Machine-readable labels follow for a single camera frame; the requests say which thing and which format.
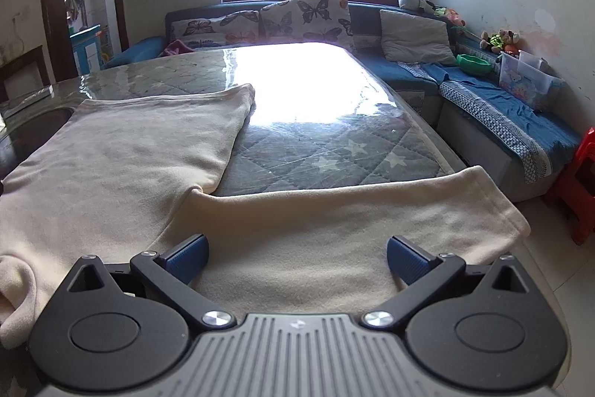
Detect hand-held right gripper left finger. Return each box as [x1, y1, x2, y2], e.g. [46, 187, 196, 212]
[59, 233, 237, 329]

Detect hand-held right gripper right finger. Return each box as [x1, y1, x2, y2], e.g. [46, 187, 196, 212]
[363, 235, 535, 329]

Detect cream fleece pants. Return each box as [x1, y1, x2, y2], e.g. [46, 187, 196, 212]
[0, 83, 531, 349]

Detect quilted star-print table cover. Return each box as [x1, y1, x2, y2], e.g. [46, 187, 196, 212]
[0, 44, 466, 197]

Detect blue checkered sofa cover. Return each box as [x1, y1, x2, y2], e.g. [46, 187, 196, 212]
[397, 61, 584, 184]

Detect red plastic stool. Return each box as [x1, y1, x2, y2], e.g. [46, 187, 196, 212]
[545, 127, 595, 246]

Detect blue corner sofa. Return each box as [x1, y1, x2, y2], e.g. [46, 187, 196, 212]
[103, 0, 584, 203]

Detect green plastic bowl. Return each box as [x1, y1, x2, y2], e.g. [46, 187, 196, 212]
[456, 54, 494, 76]

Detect pink cloth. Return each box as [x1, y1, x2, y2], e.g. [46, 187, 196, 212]
[158, 40, 196, 58]

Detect clear plastic storage box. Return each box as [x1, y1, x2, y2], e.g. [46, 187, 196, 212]
[498, 50, 565, 111]

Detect plain grey cushion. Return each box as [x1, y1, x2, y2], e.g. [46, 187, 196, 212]
[379, 9, 459, 67]

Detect small butterfly print cushion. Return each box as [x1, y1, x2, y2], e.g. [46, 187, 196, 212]
[171, 10, 262, 50]

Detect blue cabinet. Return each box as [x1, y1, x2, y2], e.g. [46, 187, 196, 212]
[70, 25, 104, 74]

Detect brown plush toy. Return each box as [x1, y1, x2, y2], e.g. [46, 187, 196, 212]
[480, 29, 521, 56]

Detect dark wooden chair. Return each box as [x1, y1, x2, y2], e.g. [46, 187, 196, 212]
[0, 45, 51, 104]

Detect large butterfly print cushion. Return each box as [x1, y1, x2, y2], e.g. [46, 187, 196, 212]
[259, 0, 355, 52]

